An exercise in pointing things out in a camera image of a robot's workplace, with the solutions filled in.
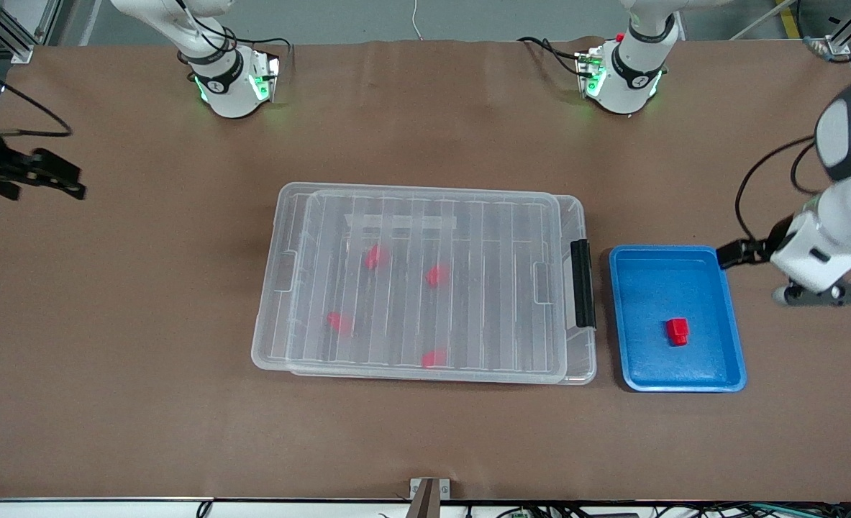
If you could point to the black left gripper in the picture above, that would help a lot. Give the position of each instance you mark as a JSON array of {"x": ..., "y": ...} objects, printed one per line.
[{"x": 776, "y": 235}]

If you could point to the red block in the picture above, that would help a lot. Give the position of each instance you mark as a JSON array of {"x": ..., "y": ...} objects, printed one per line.
[
  {"x": 376, "y": 257},
  {"x": 436, "y": 275},
  {"x": 434, "y": 358},
  {"x": 677, "y": 331},
  {"x": 339, "y": 322}
]

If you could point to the clear ribbed plastic lid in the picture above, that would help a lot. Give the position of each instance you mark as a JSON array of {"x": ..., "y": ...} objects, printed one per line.
[{"x": 411, "y": 216}]

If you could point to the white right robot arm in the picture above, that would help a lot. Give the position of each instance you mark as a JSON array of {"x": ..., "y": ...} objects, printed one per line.
[{"x": 227, "y": 86}]

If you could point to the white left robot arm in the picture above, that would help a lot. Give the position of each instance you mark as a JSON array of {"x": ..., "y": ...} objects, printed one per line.
[{"x": 849, "y": 208}]

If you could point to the clear plastic storage box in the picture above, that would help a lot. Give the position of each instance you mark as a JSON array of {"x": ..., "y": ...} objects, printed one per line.
[{"x": 582, "y": 352}]

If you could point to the blue plastic tray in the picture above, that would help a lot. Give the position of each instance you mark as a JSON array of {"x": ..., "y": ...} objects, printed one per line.
[{"x": 655, "y": 288}]

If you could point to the brown paper table cover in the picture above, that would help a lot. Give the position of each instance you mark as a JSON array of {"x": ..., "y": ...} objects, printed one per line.
[{"x": 108, "y": 360}]

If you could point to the aluminium frame post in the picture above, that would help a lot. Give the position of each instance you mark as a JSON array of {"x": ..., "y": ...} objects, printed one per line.
[
  {"x": 831, "y": 44},
  {"x": 15, "y": 39}
]

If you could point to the grey metal table bracket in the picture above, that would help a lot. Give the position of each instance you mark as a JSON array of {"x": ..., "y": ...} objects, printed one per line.
[{"x": 429, "y": 493}]

